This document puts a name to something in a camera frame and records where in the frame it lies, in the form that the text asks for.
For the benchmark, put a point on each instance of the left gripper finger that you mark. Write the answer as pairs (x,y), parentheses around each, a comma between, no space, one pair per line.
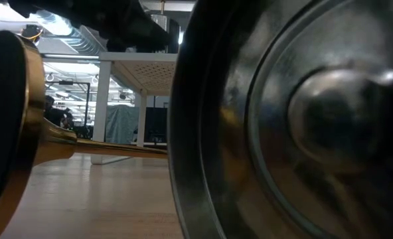
(174,40)

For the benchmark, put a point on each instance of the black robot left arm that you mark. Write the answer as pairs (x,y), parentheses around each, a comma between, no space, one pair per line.
(67,10)

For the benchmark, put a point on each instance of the white perforated shelf riser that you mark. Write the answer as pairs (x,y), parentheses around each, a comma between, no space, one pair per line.
(102,99)

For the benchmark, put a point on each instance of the black partition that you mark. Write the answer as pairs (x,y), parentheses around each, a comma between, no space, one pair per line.
(156,124)

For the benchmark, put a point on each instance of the grey cover cloth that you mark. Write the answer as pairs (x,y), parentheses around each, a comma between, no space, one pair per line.
(121,124)

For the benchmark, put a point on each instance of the person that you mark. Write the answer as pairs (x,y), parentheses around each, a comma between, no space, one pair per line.
(53,116)

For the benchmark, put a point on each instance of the ribbed silver ventilation duct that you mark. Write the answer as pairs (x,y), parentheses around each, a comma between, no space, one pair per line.
(77,41)

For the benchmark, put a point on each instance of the black frame rig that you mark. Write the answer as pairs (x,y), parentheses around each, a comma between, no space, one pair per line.
(65,82)

